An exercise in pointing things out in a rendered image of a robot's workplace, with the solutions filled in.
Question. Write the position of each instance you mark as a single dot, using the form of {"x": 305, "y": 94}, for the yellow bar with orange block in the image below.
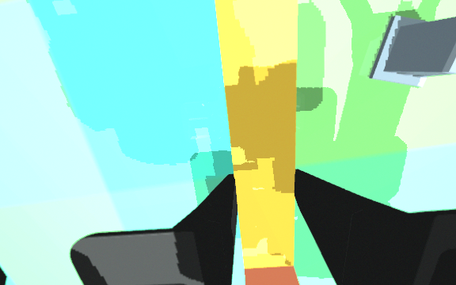
{"x": 258, "y": 43}

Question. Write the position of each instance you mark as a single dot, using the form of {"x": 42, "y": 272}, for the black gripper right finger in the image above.
{"x": 365, "y": 242}

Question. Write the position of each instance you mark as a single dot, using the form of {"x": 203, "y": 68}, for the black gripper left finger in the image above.
{"x": 198, "y": 250}

